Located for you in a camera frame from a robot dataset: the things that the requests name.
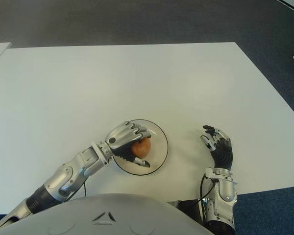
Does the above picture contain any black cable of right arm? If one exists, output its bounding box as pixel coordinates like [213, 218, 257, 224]
[178, 174, 216, 212]

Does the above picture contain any grey-white robot torso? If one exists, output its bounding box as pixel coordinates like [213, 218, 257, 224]
[0, 193, 211, 235]

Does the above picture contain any left robot hand silver back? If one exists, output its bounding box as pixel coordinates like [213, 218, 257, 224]
[105, 120, 152, 169]

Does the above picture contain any small reddish apple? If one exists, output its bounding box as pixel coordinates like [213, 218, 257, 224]
[131, 137, 152, 158]

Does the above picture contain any right robot hand black palm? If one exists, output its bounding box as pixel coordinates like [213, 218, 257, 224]
[200, 124, 233, 169]

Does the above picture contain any white plate black rim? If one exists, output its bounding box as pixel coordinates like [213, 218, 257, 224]
[111, 119, 169, 176]

